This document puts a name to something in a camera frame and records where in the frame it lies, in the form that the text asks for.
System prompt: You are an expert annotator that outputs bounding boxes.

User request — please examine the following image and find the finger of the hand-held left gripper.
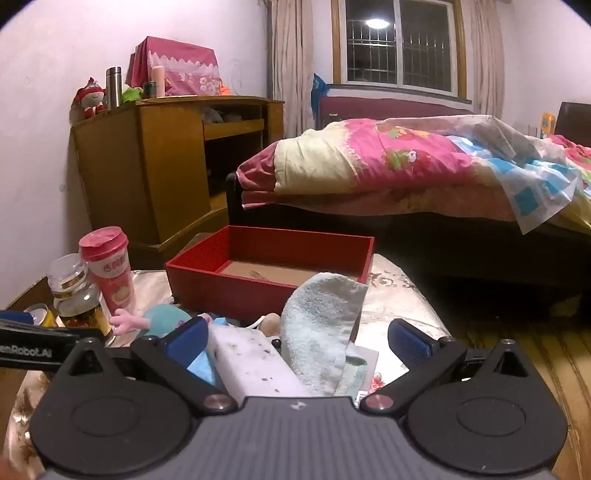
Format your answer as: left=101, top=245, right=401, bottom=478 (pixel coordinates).
left=0, top=311, right=34, bottom=328

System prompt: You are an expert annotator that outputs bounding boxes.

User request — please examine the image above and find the light green towel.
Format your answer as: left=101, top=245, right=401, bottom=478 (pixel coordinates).
left=281, top=272, right=370, bottom=398

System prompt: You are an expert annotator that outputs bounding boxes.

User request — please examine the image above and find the dark wooden headboard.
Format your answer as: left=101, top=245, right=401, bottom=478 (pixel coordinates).
left=554, top=102, right=591, bottom=139

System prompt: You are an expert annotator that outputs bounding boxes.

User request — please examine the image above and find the blue plastic packet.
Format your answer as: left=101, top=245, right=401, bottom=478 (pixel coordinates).
left=187, top=316, right=232, bottom=386

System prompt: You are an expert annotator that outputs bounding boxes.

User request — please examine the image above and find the white blue patterned sheet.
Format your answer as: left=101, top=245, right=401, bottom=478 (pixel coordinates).
left=443, top=113, right=585, bottom=234

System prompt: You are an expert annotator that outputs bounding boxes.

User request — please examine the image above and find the yellow drink can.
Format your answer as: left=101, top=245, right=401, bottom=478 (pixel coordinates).
left=23, top=303, right=58, bottom=328

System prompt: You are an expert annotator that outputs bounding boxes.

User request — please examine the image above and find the pink lidded drink cup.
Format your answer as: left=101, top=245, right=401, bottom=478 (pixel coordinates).
left=78, top=226, right=136, bottom=319

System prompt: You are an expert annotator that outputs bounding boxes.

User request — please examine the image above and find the beige mouse plush toy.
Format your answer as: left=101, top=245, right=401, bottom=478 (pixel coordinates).
left=259, top=313, right=282, bottom=347

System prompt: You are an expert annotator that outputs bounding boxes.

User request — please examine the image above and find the white sponge block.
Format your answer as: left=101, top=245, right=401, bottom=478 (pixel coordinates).
left=209, top=323, right=310, bottom=400

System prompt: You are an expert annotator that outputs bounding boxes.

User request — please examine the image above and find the grey cloth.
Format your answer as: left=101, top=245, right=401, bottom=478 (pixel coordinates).
left=201, top=107, right=243, bottom=124

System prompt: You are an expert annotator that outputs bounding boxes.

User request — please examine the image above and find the steel thermos bottle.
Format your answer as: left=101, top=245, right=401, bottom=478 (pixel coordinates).
left=106, top=67, right=123, bottom=110

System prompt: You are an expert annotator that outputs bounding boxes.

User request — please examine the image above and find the pink cloth covered box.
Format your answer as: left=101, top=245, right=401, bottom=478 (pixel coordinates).
left=126, top=36, right=221, bottom=97

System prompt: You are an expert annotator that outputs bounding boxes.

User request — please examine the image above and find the red rectangular box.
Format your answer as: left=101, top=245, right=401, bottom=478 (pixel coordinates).
left=165, top=225, right=375, bottom=324

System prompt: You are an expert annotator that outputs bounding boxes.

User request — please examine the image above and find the dark bed frame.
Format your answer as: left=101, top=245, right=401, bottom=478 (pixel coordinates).
left=226, top=95, right=591, bottom=296

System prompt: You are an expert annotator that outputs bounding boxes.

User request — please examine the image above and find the red santa plush toy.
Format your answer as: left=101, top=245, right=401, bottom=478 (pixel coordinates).
left=70, top=77, right=108, bottom=123

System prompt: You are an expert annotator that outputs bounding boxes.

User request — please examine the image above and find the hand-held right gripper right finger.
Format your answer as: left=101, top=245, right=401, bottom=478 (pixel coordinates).
left=359, top=318, right=537, bottom=413

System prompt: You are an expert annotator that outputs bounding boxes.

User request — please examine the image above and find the barred window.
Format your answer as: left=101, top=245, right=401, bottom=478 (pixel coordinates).
left=331, top=0, right=472, bottom=100

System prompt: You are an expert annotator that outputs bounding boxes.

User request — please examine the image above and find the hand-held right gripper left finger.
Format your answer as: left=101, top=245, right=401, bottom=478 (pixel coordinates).
left=59, top=318, right=238, bottom=413

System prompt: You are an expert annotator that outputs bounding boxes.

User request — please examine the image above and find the glass jar with gold label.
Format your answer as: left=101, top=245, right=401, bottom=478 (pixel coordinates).
left=47, top=253, right=115, bottom=342

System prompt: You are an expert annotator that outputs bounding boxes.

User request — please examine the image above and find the blue bag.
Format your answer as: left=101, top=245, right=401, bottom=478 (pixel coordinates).
left=311, top=73, right=329, bottom=130

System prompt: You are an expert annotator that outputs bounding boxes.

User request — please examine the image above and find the pink pig plush toy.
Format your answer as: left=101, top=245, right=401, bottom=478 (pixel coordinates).
left=110, top=305, right=192, bottom=337

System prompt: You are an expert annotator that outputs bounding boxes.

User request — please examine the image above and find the wooden cabinet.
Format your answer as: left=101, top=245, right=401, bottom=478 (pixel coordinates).
left=70, top=95, right=286, bottom=257

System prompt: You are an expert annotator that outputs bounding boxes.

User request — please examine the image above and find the beige curtain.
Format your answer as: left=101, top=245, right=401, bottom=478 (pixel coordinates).
left=471, top=0, right=506, bottom=123
left=270, top=0, right=326, bottom=139

